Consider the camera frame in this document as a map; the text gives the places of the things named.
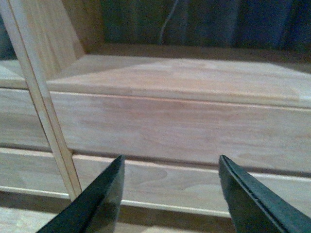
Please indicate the right lower wooden drawer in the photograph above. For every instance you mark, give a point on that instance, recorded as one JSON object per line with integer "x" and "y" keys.
{"x": 198, "y": 190}

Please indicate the right wooden shelf cabinet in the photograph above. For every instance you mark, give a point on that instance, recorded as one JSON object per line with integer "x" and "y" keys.
{"x": 228, "y": 76}

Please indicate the wooden drawer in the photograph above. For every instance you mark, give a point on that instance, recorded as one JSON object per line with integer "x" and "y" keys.
{"x": 198, "y": 190}
{"x": 20, "y": 126}
{"x": 30, "y": 172}
{"x": 265, "y": 137}

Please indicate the right upper wooden drawer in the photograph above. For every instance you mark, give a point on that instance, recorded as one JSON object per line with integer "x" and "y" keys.
{"x": 265, "y": 137}

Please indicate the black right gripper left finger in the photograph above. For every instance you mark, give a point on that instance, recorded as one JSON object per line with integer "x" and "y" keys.
{"x": 97, "y": 208}

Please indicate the left lower wooden drawer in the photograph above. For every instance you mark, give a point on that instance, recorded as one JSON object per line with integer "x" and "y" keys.
{"x": 30, "y": 172}

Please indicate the left upper wooden drawer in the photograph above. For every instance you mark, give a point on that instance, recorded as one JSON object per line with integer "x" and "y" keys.
{"x": 20, "y": 126}

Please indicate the wooden shelf cabinet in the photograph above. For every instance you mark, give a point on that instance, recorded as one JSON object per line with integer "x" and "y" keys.
{"x": 37, "y": 41}
{"x": 228, "y": 76}

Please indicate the grey curtain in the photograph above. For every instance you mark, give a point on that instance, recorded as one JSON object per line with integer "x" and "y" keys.
{"x": 252, "y": 24}

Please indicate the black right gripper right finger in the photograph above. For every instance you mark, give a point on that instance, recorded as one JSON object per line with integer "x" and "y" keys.
{"x": 253, "y": 207}

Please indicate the left wooden shelf cabinet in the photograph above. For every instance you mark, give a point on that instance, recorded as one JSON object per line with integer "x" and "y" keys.
{"x": 37, "y": 41}

